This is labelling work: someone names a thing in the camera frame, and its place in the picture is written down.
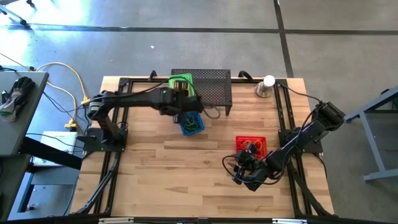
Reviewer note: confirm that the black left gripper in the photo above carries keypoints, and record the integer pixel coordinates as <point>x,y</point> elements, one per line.
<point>183,102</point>

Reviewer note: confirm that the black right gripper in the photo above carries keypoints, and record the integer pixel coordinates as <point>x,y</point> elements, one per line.
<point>252,174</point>

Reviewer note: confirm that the green rubber band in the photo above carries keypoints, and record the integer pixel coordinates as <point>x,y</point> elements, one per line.
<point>194,127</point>
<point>188,119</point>

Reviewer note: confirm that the blue plastic basket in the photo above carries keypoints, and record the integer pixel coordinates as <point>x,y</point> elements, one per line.
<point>183,131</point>

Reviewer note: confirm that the red plastic basket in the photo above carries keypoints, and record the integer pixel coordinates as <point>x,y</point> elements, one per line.
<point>237,138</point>

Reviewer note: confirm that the green plastic basket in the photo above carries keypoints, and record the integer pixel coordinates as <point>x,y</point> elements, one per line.
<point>172,81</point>

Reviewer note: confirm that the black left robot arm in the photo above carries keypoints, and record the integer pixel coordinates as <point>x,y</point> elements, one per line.
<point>130,98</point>

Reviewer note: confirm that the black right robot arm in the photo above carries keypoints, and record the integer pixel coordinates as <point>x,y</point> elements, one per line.
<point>311,130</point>

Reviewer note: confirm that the black desk beam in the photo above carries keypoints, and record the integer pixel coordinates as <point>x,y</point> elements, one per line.
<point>49,152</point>

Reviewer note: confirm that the grey side desk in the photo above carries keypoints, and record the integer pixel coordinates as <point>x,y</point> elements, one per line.
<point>25,130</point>

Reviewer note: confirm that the black perforated metal shelf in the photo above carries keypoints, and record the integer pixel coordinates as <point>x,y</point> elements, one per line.
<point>214,90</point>

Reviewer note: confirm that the white bulb on metal base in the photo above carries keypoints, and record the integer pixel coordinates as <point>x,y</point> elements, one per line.
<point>265,85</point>

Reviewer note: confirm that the white box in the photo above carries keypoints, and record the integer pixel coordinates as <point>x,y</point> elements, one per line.
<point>62,137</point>

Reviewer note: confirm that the black work glove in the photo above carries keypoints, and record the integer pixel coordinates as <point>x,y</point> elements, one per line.
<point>21,90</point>

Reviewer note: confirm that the grey work glove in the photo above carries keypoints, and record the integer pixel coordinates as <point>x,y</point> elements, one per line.
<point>7,113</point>

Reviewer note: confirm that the silver metal bracket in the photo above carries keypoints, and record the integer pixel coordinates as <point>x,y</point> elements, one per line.
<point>116,220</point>
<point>289,221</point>

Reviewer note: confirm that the black aluminium table frame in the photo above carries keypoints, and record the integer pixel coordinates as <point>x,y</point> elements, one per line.
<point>161,217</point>

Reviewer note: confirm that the grey metal bench frame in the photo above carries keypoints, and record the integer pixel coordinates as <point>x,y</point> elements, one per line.
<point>371,140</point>

